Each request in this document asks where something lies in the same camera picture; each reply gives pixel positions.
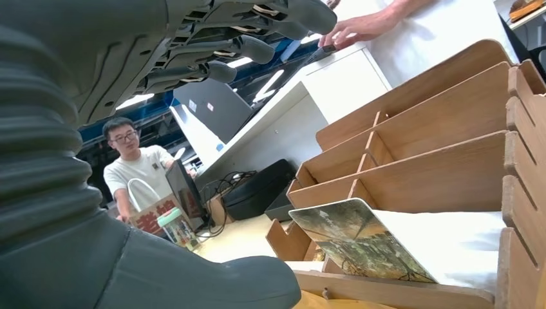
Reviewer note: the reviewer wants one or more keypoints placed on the black monitor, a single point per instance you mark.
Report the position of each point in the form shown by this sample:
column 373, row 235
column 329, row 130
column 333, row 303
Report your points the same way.
column 185, row 196

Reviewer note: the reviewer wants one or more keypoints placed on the ceiling light strip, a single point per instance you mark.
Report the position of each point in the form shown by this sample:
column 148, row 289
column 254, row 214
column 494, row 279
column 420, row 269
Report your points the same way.
column 268, row 85
column 134, row 101
column 239, row 62

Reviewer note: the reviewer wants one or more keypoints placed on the person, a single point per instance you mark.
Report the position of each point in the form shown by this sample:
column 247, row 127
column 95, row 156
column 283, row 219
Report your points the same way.
column 426, row 47
column 141, row 170

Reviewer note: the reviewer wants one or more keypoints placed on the clear bottle green lid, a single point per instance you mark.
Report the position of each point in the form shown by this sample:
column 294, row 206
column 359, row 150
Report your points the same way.
column 179, row 230

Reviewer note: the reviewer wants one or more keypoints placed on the grey laptop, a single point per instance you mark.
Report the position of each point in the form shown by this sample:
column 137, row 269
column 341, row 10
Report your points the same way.
column 213, row 111

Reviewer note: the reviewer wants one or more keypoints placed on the landscape printed key card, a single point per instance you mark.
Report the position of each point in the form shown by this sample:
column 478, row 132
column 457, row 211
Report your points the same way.
column 358, row 243

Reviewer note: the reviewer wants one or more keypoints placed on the wooden card organizer box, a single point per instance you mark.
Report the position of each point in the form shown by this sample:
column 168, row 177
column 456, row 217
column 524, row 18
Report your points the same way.
column 426, row 170

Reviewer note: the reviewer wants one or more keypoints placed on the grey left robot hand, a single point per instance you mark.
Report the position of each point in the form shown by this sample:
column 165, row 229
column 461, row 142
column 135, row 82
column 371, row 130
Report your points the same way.
column 106, row 51

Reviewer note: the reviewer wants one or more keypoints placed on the black carrying case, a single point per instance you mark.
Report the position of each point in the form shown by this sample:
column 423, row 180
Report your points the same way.
column 260, row 187

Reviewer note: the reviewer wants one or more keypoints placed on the paper bag with red print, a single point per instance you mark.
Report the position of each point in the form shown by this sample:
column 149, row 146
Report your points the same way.
column 147, row 219

